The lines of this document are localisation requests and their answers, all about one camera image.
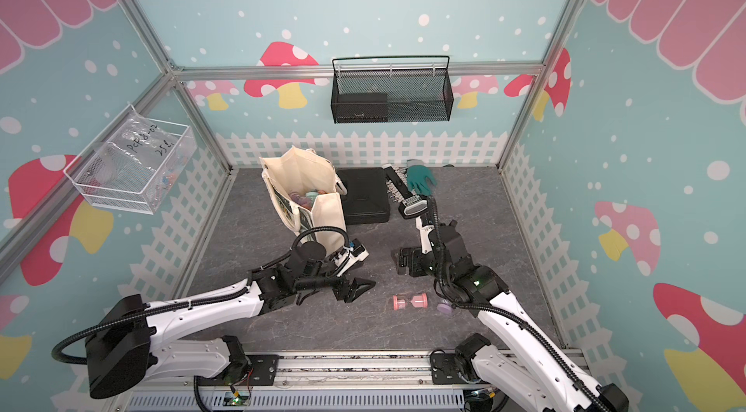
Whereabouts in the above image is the clear wire wall basket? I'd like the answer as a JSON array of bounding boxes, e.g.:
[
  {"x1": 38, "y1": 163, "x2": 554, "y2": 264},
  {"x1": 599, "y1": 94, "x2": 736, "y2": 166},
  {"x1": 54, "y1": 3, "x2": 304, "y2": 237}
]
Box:
[{"x1": 62, "y1": 105, "x2": 198, "y2": 216}]

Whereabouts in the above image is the pink hourglass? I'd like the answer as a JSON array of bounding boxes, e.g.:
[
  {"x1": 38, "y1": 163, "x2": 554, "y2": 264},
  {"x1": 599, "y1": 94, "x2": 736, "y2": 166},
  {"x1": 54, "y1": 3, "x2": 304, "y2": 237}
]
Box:
[{"x1": 392, "y1": 293, "x2": 429, "y2": 311}]

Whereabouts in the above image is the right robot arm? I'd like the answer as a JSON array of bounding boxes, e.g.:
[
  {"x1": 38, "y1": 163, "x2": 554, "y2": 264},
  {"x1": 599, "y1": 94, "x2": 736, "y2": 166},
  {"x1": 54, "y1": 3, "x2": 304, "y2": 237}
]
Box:
[{"x1": 396, "y1": 198, "x2": 629, "y2": 411}]

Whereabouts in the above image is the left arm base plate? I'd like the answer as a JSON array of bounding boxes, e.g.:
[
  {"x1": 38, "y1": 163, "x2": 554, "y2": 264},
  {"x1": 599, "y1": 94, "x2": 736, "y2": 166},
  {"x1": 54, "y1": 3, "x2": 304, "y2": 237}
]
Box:
[{"x1": 197, "y1": 354, "x2": 280, "y2": 387}]

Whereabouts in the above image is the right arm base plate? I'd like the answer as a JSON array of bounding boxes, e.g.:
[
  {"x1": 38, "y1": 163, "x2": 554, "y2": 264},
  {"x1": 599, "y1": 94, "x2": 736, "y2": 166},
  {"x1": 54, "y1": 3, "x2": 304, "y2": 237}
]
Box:
[{"x1": 429, "y1": 349, "x2": 491, "y2": 385}]

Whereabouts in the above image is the black box in basket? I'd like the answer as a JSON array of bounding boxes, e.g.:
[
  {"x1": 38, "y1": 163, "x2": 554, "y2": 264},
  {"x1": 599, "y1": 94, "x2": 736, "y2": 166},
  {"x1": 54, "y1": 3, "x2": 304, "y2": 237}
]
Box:
[{"x1": 331, "y1": 93, "x2": 389, "y2": 124}]

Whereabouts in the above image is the green rubber glove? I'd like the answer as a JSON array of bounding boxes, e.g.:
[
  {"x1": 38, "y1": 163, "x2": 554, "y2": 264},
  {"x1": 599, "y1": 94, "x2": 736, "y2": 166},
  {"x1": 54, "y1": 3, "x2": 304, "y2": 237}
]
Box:
[{"x1": 406, "y1": 160, "x2": 437, "y2": 196}]

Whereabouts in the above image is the plastic bag in basket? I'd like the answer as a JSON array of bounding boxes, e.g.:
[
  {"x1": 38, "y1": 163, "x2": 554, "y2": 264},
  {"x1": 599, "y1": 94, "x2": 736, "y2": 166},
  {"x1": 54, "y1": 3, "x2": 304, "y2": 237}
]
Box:
[{"x1": 92, "y1": 105, "x2": 196, "y2": 203}]

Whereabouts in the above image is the black flat box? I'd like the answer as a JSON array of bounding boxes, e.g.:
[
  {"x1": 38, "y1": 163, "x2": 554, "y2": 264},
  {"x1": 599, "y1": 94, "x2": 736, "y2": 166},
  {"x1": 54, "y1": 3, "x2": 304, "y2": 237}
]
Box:
[{"x1": 337, "y1": 167, "x2": 390, "y2": 226}]

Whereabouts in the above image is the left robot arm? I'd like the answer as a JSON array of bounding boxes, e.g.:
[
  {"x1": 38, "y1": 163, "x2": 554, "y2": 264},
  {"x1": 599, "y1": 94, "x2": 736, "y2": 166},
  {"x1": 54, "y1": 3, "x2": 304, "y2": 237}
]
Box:
[{"x1": 52, "y1": 226, "x2": 375, "y2": 400}]

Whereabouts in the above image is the black white hair brush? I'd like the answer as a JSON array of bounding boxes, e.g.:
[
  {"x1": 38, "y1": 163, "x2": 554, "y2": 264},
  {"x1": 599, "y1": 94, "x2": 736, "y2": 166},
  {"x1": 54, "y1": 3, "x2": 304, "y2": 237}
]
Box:
[{"x1": 383, "y1": 163, "x2": 429, "y2": 220}]

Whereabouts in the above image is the black mesh wall basket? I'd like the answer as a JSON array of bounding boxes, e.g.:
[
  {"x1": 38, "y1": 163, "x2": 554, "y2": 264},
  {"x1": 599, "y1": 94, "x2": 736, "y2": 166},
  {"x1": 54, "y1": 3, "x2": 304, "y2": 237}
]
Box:
[{"x1": 330, "y1": 55, "x2": 455, "y2": 123}]

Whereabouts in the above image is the green hourglass front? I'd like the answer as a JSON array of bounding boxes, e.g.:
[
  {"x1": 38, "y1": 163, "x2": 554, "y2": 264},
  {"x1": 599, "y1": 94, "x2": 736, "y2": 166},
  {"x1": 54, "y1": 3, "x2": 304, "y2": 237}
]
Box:
[{"x1": 305, "y1": 191, "x2": 320, "y2": 205}]

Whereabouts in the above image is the lavender hourglass far right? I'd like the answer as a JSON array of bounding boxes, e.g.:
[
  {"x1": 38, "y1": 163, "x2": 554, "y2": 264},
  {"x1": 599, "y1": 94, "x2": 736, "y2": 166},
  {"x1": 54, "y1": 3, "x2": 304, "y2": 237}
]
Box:
[{"x1": 436, "y1": 299, "x2": 455, "y2": 316}]

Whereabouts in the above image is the cream canvas tote bag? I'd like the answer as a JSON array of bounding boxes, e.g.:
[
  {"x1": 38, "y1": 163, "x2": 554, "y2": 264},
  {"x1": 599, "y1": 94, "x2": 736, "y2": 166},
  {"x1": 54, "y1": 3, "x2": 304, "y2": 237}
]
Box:
[{"x1": 260, "y1": 147, "x2": 347, "y2": 235}]

